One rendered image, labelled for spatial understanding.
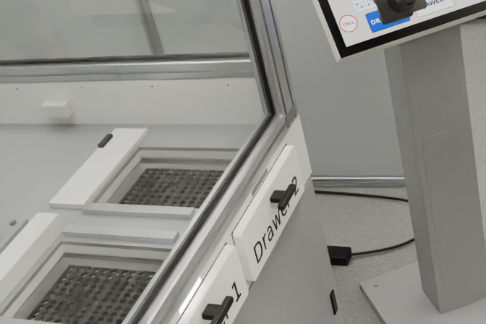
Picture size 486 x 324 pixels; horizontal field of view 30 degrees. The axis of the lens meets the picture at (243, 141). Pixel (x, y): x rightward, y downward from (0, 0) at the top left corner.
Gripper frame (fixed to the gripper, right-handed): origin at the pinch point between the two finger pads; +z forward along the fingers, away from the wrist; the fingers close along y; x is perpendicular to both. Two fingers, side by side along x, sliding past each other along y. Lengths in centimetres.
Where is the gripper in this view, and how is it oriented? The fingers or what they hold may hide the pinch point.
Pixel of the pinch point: (390, 14)
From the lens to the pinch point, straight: 204.1
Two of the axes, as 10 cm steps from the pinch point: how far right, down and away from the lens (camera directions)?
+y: -9.4, 3.2, -1.2
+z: -0.5, 2.0, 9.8
